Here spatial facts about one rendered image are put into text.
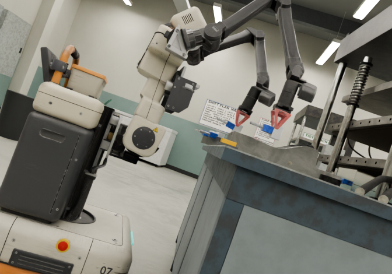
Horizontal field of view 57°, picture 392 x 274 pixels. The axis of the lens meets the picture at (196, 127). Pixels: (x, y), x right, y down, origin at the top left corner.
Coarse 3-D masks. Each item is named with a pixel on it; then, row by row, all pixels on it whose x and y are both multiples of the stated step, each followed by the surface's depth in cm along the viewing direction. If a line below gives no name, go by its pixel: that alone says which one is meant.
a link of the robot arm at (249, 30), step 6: (246, 30) 203; (252, 30) 202; (234, 36) 201; (240, 36) 201; (246, 36) 201; (252, 36) 207; (264, 36) 198; (222, 42) 198; (228, 42) 199; (234, 42) 200; (240, 42) 202; (246, 42) 204; (252, 42) 206; (198, 48) 192; (222, 48) 199; (192, 54) 192; (204, 54) 197; (210, 54) 199
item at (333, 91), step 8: (344, 64) 286; (336, 72) 289; (344, 72) 287; (336, 80) 286; (336, 88) 285; (328, 96) 287; (336, 96) 286; (328, 104) 285; (328, 112) 284; (320, 120) 286; (320, 128) 284; (320, 136) 283; (312, 144) 285; (384, 168) 169; (384, 184) 166; (376, 192) 168
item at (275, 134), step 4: (252, 124) 145; (256, 124) 144; (264, 124) 143; (264, 128) 143; (268, 128) 143; (272, 128) 143; (280, 128) 142; (268, 132) 143; (272, 132) 142; (276, 132) 142; (280, 132) 142; (268, 136) 147; (272, 136) 142; (276, 136) 142; (280, 136) 142
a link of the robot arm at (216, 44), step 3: (204, 27) 155; (201, 30) 154; (201, 33) 153; (204, 39) 154; (204, 42) 155; (207, 42) 153; (210, 42) 152; (213, 42) 152; (216, 42) 153; (219, 42) 155; (204, 45) 157; (207, 45) 155; (210, 45) 154; (213, 45) 154; (216, 45) 155; (207, 48) 157; (210, 48) 155; (213, 48) 156
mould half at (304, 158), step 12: (240, 144) 155; (252, 144) 155; (264, 144) 155; (264, 156) 154; (276, 156) 154; (288, 156) 155; (300, 156) 155; (312, 156) 155; (300, 168) 154; (312, 168) 154
